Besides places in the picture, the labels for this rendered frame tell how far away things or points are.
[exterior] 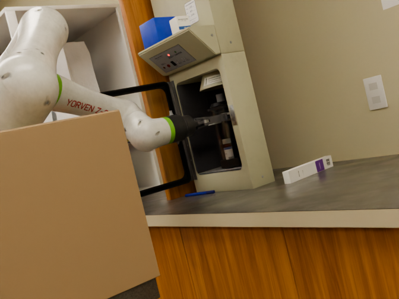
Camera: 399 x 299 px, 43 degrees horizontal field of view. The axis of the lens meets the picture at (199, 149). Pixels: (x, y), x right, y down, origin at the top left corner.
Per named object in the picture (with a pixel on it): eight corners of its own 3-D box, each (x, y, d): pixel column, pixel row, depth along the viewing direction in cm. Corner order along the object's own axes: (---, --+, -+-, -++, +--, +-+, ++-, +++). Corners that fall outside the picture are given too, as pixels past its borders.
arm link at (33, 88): (3, 53, 87) (36, -10, 133) (-41, 124, 92) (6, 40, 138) (70, 92, 92) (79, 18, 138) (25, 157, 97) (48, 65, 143)
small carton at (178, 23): (184, 36, 177) (180, 19, 177) (192, 32, 173) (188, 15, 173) (173, 37, 174) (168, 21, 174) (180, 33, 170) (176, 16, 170)
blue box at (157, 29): (166, 47, 190) (160, 24, 190) (181, 40, 182) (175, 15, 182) (144, 50, 184) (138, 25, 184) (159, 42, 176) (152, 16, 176)
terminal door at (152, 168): (192, 181, 194) (167, 80, 192) (120, 203, 178) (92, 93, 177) (191, 181, 194) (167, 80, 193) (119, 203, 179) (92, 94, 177)
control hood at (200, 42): (168, 75, 194) (161, 50, 194) (221, 53, 169) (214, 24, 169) (143, 79, 187) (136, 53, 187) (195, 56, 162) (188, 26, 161)
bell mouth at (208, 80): (224, 88, 199) (221, 74, 199) (256, 78, 185) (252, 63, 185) (190, 94, 188) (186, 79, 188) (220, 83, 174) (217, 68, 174)
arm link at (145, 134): (138, 161, 160) (143, 132, 154) (117, 140, 167) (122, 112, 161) (173, 152, 168) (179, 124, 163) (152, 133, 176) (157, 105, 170)
